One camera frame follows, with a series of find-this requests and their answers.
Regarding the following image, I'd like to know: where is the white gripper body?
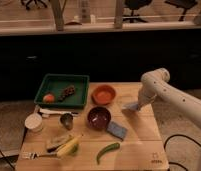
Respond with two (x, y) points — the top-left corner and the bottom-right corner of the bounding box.
(138, 89), (156, 110)

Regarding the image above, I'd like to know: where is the grey blue towel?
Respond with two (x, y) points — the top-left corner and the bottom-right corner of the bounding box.
(124, 102), (140, 111)

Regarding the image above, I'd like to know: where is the purple bowl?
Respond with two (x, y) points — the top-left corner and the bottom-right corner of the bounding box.
(87, 106), (111, 131)

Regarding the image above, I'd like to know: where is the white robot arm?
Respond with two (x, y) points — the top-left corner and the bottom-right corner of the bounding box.
(137, 68), (201, 171)

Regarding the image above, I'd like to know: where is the orange bowl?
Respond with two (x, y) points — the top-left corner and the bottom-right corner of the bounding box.
(92, 85), (116, 105)

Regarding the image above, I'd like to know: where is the blue sponge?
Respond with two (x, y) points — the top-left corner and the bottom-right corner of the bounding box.
(107, 121), (127, 140)

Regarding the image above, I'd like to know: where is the green chili pepper toy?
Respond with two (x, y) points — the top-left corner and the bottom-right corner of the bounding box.
(96, 142), (120, 165)

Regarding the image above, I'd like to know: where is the green plastic tray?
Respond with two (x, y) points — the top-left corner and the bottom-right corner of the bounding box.
(34, 74), (89, 109)

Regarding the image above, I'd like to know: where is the metal cup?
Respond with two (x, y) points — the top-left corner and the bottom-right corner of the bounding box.
(60, 113), (73, 130)

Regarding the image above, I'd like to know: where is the black office chair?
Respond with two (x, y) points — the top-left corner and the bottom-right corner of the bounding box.
(123, 0), (152, 23)

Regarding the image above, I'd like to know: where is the yellow corn toy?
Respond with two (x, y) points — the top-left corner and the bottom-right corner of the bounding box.
(56, 135), (81, 158)

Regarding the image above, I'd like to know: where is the orange tomato toy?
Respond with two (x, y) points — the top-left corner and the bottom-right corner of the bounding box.
(43, 93), (55, 103)

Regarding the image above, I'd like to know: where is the white spatula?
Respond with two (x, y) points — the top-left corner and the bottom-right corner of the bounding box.
(39, 108), (78, 117)

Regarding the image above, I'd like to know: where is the grey brown cloth piece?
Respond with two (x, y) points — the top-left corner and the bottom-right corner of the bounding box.
(46, 135), (72, 152)

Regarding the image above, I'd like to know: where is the white round container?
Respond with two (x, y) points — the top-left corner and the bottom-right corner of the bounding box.
(25, 113), (43, 132)

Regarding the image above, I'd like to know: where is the silver fork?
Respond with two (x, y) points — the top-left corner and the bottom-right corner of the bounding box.
(21, 152), (57, 159)

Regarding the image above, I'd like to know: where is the black cable right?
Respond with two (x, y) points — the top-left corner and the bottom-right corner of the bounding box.
(163, 133), (201, 171)

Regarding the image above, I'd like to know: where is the black cable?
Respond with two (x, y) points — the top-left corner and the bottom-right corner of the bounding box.
(163, 133), (201, 171)
(0, 129), (16, 171)

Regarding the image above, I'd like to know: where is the black cable left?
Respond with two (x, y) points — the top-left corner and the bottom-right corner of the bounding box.
(0, 129), (16, 171)

